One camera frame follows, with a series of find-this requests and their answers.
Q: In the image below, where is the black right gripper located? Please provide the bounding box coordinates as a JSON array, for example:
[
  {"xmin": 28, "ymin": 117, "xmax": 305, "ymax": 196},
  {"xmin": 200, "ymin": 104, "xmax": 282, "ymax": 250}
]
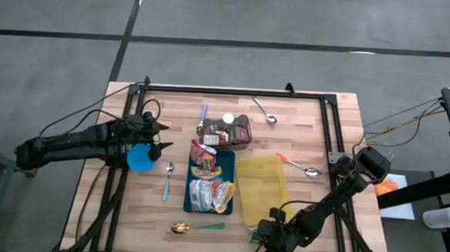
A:
[{"xmin": 256, "ymin": 207, "xmax": 304, "ymax": 252}]

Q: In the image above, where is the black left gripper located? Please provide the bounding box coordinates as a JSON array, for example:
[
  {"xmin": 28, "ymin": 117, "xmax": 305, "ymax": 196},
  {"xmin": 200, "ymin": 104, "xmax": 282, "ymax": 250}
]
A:
[{"xmin": 125, "ymin": 111, "xmax": 176, "ymax": 163}]

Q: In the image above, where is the green rectangular tin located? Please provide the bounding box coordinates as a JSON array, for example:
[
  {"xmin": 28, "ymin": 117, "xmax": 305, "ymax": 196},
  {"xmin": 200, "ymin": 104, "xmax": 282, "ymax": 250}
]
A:
[{"xmin": 247, "ymin": 227, "xmax": 263, "ymax": 245}]

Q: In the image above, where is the small brown spice jar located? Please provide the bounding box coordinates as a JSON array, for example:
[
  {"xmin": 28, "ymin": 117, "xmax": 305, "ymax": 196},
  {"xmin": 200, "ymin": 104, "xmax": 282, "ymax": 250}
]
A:
[{"xmin": 203, "ymin": 133, "xmax": 220, "ymax": 147}]

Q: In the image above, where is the translucent yellow plastic bin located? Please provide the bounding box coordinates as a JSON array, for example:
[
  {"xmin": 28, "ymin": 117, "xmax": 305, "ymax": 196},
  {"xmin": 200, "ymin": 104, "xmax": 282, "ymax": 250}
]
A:
[{"xmin": 231, "ymin": 152, "xmax": 297, "ymax": 229}]

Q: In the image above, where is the yellow blue ramen packet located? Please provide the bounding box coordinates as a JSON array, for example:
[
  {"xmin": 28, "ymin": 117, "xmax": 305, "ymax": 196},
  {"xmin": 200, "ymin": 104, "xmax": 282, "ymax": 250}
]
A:
[{"xmin": 189, "ymin": 165, "xmax": 224, "ymax": 183}]

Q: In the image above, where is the white red ramen packet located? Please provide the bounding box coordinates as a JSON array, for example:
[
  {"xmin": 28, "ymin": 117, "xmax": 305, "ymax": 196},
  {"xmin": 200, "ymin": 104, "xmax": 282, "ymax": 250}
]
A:
[{"xmin": 186, "ymin": 176, "xmax": 219, "ymax": 214}]

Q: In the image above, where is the orange handled spoon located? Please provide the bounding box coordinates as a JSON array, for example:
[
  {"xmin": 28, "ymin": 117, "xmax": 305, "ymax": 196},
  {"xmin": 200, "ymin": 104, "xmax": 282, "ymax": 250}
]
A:
[{"xmin": 275, "ymin": 152, "xmax": 324, "ymax": 180}]

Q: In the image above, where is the plain silver spoon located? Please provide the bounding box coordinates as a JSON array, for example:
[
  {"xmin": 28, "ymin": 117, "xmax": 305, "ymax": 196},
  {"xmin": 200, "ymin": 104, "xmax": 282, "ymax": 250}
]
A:
[{"xmin": 250, "ymin": 95, "xmax": 280, "ymax": 126}]

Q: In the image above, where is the blue plastic cup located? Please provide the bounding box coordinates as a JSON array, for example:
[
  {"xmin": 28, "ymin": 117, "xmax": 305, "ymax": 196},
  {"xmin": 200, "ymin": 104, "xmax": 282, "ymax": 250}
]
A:
[{"xmin": 126, "ymin": 142, "xmax": 158, "ymax": 173}]

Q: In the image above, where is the teal plastic bin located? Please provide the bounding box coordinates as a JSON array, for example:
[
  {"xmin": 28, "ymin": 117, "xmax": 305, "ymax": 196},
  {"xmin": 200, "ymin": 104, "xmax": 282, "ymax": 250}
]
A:
[{"xmin": 183, "ymin": 147, "xmax": 237, "ymax": 216}]

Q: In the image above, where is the smoky grey plastic bin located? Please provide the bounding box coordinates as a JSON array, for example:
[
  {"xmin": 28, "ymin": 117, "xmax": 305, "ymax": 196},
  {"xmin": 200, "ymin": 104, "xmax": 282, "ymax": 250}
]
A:
[{"xmin": 200, "ymin": 112, "xmax": 254, "ymax": 152}]

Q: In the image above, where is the orange cloth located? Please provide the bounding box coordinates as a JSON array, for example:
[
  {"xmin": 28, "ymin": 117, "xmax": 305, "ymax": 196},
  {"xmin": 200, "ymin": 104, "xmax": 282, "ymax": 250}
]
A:
[{"xmin": 373, "ymin": 176, "xmax": 400, "ymax": 197}]

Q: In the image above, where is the white paper sheet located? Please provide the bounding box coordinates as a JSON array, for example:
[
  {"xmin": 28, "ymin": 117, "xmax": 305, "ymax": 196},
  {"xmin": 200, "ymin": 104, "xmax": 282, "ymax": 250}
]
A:
[{"xmin": 368, "ymin": 171, "xmax": 418, "ymax": 221}]

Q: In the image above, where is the black equipment stand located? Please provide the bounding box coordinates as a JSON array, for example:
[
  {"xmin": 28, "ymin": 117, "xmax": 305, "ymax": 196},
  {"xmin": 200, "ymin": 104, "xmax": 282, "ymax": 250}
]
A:
[{"xmin": 374, "ymin": 76, "xmax": 450, "ymax": 252}]

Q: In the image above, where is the purple handled spoon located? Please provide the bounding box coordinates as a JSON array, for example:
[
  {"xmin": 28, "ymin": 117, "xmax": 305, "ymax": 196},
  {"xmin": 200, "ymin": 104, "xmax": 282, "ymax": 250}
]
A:
[{"xmin": 195, "ymin": 102, "xmax": 209, "ymax": 136}]

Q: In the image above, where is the light blue handled spoon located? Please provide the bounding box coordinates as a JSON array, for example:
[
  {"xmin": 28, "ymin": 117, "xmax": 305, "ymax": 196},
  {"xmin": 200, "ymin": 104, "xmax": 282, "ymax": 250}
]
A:
[{"xmin": 158, "ymin": 161, "xmax": 175, "ymax": 202}]

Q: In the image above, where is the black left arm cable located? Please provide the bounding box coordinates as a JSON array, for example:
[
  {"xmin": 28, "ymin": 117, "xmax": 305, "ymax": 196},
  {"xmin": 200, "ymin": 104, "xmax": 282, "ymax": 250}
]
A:
[{"xmin": 38, "ymin": 76, "xmax": 163, "ymax": 146}]

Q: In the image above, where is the black aluminium table frame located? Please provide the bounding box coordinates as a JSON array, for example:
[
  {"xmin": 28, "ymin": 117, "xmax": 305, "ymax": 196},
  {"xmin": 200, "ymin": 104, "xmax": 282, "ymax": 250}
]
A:
[{"xmin": 54, "ymin": 70, "xmax": 400, "ymax": 252}]

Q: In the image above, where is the gold spoon green handle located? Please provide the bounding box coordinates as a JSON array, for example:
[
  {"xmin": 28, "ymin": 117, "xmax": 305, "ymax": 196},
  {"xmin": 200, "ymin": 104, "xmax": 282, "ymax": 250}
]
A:
[{"xmin": 170, "ymin": 220, "xmax": 226, "ymax": 237}]

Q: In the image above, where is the brown cable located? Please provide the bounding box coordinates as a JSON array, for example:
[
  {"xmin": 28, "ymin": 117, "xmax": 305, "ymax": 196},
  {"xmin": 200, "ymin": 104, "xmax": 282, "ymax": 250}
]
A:
[{"xmin": 74, "ymin": 163, "xmax": 107, "ymax": 246}]

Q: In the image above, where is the grey metal bracket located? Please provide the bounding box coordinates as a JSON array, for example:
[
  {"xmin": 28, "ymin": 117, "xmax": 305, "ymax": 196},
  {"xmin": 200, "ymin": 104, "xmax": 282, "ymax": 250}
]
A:
[{"xmin": 327, "ymin": 150, "xmax": 349, "ymax": 167}]

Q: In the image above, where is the yellow floor cable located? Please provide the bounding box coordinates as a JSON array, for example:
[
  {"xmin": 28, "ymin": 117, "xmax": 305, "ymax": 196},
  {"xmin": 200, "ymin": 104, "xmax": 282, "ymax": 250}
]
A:
[{"xmin": 364, "ymin": 104, "xmax": 445, "ymax": 146}]

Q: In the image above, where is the black floor cable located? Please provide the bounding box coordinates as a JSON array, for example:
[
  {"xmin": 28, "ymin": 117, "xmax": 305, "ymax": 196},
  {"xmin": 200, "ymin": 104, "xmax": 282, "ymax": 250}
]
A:
[{"xmin": 352, "ymin": 92, "xmax": 443, "ymax": 161}]

